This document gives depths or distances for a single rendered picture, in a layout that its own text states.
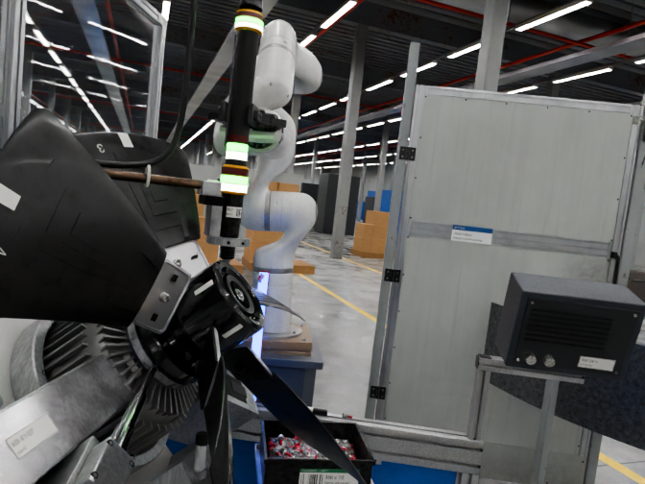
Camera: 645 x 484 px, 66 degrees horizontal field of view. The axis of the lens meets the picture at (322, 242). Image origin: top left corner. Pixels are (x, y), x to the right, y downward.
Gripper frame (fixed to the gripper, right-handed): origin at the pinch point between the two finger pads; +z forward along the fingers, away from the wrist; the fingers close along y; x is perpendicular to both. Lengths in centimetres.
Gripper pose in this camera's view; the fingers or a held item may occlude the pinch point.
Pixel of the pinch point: (239, 113)
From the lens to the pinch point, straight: 84.0
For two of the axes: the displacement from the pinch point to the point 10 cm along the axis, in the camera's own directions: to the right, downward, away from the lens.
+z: -0.8, 0.7, -9.9
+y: -9.9, -1.2, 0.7
